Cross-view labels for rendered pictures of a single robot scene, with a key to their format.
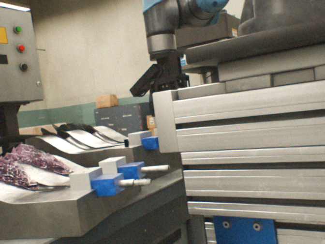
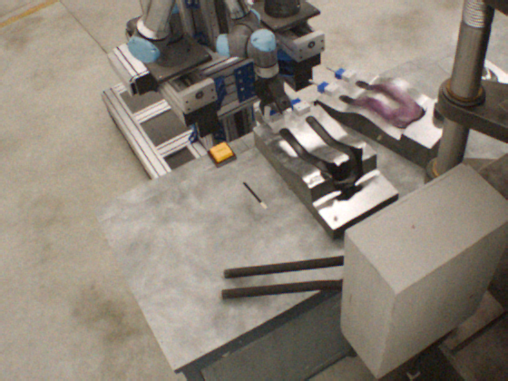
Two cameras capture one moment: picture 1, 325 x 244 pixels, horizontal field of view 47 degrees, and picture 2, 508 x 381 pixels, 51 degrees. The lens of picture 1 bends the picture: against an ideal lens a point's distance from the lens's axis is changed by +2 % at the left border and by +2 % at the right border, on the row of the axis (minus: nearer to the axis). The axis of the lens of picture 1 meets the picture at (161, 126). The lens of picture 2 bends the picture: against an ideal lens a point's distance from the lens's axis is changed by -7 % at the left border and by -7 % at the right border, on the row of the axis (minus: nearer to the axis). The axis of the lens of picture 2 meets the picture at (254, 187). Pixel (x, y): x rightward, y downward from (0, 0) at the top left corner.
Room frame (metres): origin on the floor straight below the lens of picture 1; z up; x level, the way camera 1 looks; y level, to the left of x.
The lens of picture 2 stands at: (2.29, 0.71, 2.30)
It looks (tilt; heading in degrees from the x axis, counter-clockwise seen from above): 50 degrees down; 213
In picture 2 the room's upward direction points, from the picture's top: 9 degrees counter-clockwise
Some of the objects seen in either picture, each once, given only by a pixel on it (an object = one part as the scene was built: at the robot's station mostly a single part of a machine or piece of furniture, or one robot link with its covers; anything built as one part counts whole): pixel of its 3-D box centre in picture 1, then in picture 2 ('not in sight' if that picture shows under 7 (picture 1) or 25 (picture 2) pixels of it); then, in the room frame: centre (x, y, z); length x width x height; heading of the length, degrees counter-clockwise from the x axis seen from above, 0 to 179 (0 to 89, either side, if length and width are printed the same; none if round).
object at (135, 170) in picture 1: (136, 170); (322, 87); (0.71, 0.06, 0.86); 0.13 x 0.05 x 0.05; 73
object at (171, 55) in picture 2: not in sight; (170, 43); (0.91, -0.46, 1.09); 0.15 x 0.15 x 0.10
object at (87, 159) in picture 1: (94, 151); (323, 160); (1.08, 0.20, 0.87); 0.50 x 0.26 x 0.14; 56
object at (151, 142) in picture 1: (157, 142); (295, 103); (0.87, 0.01, 0.89); 0.13 x 0.05 x 0.05; 56
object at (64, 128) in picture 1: (92, 135); (323, 145); (1.06, 0.20, 0.92); 0.35 x 0.16 x 0.09; 56
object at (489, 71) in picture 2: not in sight; (483, 80); (0.40, 0.64, 0.84); 0.20 x 0.15 x 0.07; 56
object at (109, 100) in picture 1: (106, 101); not in sight; (8.41, 1.15, 1.26); 0.42 x 0.33 x 0.29; 61
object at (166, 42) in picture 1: (162, 46); (266, 67); (0.98, -0.03, 1.13); 0.08 x 0.08 x 0.05
